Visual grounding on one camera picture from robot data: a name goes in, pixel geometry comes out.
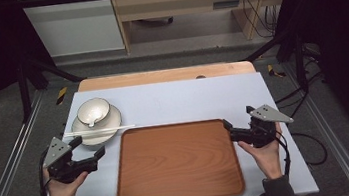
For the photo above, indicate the light wooden desk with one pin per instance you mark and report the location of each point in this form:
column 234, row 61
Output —
column 181, row 1

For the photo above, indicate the brown wooden tray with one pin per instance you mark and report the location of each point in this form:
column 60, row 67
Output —
column 177, row 164

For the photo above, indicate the white ceramic spoon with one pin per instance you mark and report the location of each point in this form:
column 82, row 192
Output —
column 94, row 116

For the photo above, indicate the black metal stand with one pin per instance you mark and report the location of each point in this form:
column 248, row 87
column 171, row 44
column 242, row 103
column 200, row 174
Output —
column 299, row 59
column 23, row 89

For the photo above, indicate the white bowl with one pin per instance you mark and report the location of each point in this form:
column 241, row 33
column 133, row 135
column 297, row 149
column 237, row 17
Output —
column 88, row 110

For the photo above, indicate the person's right hand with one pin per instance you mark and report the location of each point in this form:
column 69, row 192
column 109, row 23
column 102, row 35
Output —
column 269, row 160

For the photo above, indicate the person's left hand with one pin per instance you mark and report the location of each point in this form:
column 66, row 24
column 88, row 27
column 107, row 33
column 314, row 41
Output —
column 61, row 192

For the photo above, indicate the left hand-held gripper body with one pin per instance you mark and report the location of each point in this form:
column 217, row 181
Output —
column 67, row 168

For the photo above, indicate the wooden board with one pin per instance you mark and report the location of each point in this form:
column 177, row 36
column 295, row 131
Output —
column 160, row 77

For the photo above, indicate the yellow black tape strip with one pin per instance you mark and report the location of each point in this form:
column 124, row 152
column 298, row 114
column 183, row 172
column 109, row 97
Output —
column 272, row 71
column 61, row 95

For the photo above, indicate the white chopstick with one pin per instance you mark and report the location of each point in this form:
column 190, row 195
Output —
column 125, row 126
column 99, row 131

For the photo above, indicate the white cabinet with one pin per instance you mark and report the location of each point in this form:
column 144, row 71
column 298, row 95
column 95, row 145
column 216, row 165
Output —
column 80, row 29

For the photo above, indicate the white plate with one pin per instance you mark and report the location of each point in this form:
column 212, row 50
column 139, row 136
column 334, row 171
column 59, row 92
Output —
column 111, row 121

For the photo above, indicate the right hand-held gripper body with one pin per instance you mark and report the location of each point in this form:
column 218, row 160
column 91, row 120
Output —
column 262, row 132

